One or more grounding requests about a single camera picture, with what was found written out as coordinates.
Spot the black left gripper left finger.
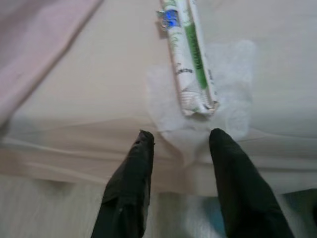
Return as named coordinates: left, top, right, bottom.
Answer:
left=91, top=129, right=156, bottom=238

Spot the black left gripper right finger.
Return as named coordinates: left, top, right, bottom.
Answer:
left=209, top=128, right=295, bottom=238

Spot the blue foil wrapper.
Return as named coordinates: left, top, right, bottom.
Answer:
left=155, top=9, right=183, bottom=29

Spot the cream mattress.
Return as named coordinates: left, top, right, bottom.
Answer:
left=0, top=0, right=317, bottom=196

